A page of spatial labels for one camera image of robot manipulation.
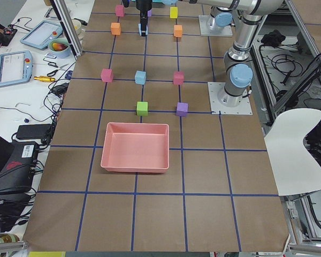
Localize light blue bowl with fruit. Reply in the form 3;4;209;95
48;38;71;58

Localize teach pendant far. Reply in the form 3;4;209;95
20;21;63;49

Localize teach pendant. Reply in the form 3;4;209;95
20;21;63;49
0;50;33;87

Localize pink plastic bin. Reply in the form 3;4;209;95
101;122;170;173

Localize white chair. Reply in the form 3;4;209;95
264;108;321;196

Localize pink foam block far right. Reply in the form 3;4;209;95
115;5;125;17

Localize black computer box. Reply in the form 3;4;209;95
0;141;40;195

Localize brass cylinder tool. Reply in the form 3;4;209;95
34;76;56;82

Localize teach pendant near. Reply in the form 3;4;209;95
0;50;33;87

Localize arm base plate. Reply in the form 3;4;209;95
198;13;233;37
208;82;253;115

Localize black power adapter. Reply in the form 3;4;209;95
16;124;51;140

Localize yellow foam block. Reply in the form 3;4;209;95
170;6;178;19

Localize aluminium frame post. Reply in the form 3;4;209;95
50;0;82;58

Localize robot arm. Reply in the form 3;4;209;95
136;1;233;34
188;0;282;107

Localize dark pink foam block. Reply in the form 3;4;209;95
173;71;185;85

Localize purple foam block near pink bin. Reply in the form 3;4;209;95
176;102;188;117

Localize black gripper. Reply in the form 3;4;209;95
135;0;151;25

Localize light blue foam block carried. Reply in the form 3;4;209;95
138;23;148;36

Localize pink foam block window side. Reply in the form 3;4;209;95
101;69;114;82

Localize light blue foam block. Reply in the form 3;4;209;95
135;70;147;85

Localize black handled scissors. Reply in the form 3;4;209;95
47;64;67;77

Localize green foam block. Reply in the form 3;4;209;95
136;101;148;117

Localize beige bowl with lemon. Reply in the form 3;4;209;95
72;19;83;40

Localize orange foam block window side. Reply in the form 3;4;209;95
110;22;121;35

